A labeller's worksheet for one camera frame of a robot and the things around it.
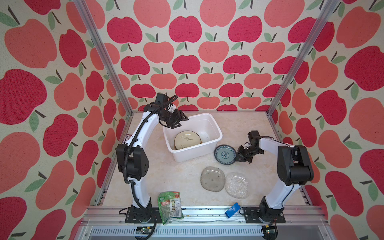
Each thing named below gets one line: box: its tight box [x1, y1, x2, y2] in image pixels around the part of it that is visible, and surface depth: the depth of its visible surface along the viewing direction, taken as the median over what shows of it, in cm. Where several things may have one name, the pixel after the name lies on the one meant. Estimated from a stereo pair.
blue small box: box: [224, 202, 241, 219], surface depth 75 cm
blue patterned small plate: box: [214, 144, 237, 165], surface depth 98 cm
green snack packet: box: [158, 191, 184, 225], surface depth 78 cm
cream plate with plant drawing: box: [174, 130, 202, 150], surface depth 100 cm
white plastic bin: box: [163, 113, 223, 163], surface depth 98 cm
